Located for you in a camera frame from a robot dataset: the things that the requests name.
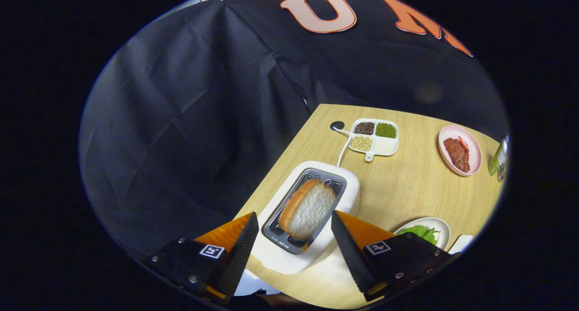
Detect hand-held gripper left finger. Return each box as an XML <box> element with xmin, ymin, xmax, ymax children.
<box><xmin>145</xmin><ymin>211</ymin><xmax>260</xmax><ymax>304</ymax></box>

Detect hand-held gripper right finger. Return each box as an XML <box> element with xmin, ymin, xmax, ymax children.
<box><xmin>331</xmin><ymin>210</ymin><xmax>458</xmax><ymax>302</ymax></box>

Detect plain bread slice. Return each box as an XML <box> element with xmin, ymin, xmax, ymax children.
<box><xmin>278</xmin><ymin>179</ymin><xmax>337</xmax><ymax>241</ymax></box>

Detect green lettuce leaf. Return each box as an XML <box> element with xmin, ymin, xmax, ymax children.
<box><xmin>397</xmin><ymin>225</ymin><xmax>437</xmax><ymax>246</ymax></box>

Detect white toaster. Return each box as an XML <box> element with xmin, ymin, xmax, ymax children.
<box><xmin>233</xmin><ymin>161</ymin><xmax>361</xmax><ymax>297</ymax></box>

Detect round white plate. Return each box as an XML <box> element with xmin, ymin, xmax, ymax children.
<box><xmin>394</xmin><ymin>217</ymin><xmax>451</xmax><ymax>250</ymax></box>

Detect white square plate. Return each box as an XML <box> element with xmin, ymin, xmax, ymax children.
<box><xmin>446</xmin><ymin>234</ymin><xmax>474</xmax><ymax>255</ymax></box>

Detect white divided snack tray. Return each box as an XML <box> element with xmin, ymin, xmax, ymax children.
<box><xmin>348</xmin><ymin>118</ymin><xmax>399</xmax><ymax>162</ymax></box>

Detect black backdrop cloth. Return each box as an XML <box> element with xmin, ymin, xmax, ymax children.
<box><xmin>79</xmin><ymin>0</ymin><xmax>509</xmax><ymax>257</ymax></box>

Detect brown meat pieces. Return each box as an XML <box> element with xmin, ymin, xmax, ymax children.
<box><xmin>443</xmin><ymin>138</ymin><xmax>471</xmax><ymax>173</ymax></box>

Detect pink plate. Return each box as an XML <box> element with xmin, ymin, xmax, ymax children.
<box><xmin>438</xmin><ymin>125</ymin><xmax>482</xmax><ymax>177</ymax></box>

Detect green label metal bottle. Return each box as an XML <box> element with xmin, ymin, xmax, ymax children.
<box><xmin>488</xmin><ymin>137</ymin><xmax>509</xmax><ymax>176</ymax></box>

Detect white toaster cable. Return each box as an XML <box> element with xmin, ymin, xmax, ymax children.
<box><xmin>334</xmin><ymin>126</ymin><xmax>354</xmax><ymax>167</ymax></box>

